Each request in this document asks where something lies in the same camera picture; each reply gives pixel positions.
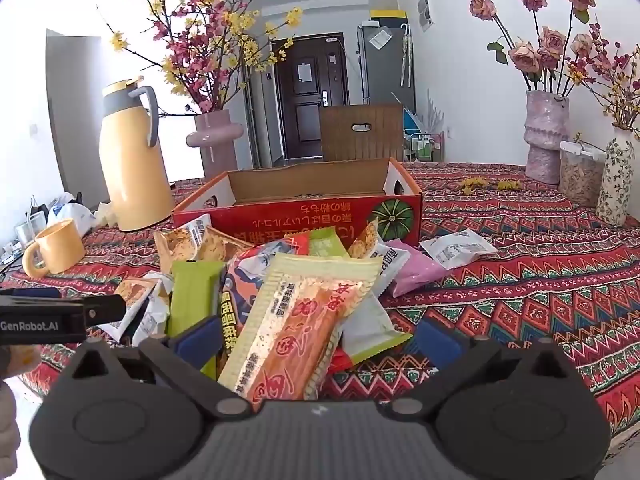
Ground white dried grass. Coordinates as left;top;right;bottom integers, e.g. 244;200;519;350
392;89;446;133

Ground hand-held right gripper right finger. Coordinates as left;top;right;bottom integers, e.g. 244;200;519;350
389;320;571;421

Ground dark brown door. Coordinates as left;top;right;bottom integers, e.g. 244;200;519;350
272;32;348;161

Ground pink snack packet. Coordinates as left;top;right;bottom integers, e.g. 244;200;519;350
385;246;451;298

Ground hanging white umbrellas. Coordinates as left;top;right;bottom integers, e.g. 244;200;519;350
399;22;414;88

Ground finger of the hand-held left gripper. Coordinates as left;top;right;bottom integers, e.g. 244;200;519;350
82;295;127;325

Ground yellow thermos jug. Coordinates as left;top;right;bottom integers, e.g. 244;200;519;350
98;76;173;232

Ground person's pale jacket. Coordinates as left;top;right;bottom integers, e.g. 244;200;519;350
0;384;22;480

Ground wooden chair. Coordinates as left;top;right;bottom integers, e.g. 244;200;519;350
318;104;405;163

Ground small white object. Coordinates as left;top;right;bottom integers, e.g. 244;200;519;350
95;202;119;229

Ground smooth pink vase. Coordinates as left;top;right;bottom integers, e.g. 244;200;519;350
186;109;244;181

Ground grey refrigerator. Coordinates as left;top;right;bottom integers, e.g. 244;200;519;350
356;22;417;108

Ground clear container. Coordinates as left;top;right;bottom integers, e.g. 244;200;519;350
14;207;48;251

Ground rack with bottles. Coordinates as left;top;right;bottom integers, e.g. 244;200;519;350
404;129;446;163

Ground dried pink roses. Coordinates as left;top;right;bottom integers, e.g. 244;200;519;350
462;0;601;98

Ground white green-edged snack packet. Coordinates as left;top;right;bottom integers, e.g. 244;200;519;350
340;294;415;365

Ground red and yellow twig bouquet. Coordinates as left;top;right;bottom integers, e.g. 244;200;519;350
580;20;640;141

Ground red cartoon snack bag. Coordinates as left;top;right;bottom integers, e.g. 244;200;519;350
220;237;311;376

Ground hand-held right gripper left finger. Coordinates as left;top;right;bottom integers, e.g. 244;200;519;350
69;318;255;420

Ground pink and yellow blossom branches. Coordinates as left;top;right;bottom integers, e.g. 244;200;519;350
102;0;303;113

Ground white floral vase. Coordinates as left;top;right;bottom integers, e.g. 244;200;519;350
596;127;636;228

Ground clear storage jar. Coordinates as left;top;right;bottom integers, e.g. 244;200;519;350
557;140;606;208

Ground plain white snack packet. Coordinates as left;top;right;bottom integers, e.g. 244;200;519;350
419;229;498;271

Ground small red snack packet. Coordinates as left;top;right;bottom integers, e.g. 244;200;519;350
327;345;353;373

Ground cream and orange snack packet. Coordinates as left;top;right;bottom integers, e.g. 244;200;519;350
218;253;383;402

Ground light green snack packet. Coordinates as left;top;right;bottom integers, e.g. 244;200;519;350
307;227;351;259

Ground fallen yellow blossoms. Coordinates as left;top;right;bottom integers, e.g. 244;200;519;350
459;176;524;195

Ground yellow ceramic mug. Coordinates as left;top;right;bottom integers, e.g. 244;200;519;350
22;219;87;278

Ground yellow and black box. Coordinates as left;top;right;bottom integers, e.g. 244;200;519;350
370;7;405;28

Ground textured pink vase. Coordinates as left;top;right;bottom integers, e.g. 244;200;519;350
522;90;571;186

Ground red cardboard box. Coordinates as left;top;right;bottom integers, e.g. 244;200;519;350
171;156;423;251

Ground white plastic bags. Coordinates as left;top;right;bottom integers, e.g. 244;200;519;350
46;194;98;237

